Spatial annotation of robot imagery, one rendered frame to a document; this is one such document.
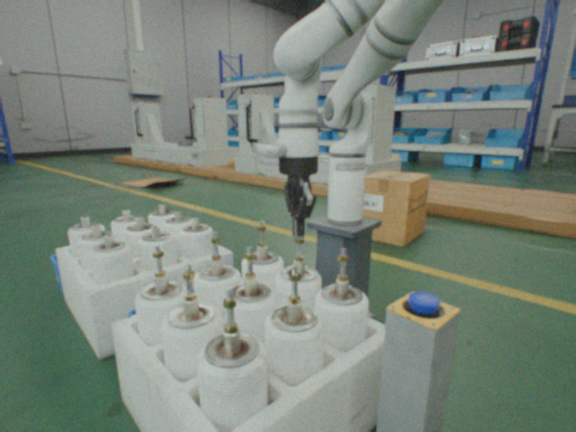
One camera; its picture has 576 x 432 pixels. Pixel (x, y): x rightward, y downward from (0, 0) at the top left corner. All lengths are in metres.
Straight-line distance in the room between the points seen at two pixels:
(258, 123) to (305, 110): 2.77
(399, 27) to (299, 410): 0.64
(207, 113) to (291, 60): 3.32
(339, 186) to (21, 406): 0.83
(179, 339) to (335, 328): 0.26
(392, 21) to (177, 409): 0.70
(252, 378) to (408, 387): 0.21
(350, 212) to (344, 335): 0.35
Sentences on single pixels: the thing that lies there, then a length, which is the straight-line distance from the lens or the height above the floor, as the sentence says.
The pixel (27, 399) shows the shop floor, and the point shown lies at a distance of 0.98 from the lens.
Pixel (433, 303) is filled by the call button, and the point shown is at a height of 0.33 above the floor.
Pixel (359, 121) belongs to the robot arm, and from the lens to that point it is 0.88.
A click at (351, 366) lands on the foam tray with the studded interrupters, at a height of 0.18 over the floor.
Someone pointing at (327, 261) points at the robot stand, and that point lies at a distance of 0.93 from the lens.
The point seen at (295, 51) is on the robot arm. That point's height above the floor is 0.67.
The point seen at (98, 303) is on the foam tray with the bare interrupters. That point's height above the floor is 0.15.
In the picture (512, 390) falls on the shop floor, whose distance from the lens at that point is 0.96.
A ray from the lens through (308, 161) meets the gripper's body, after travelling 0.64.
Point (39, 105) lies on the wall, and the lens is 6.98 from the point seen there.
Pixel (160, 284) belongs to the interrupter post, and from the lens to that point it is 0.69.
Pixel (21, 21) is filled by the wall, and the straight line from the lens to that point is 7.11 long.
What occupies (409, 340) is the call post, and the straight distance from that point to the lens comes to 0.51.
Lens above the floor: 0.56
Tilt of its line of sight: 15 degrees down
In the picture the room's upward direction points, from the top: straight up
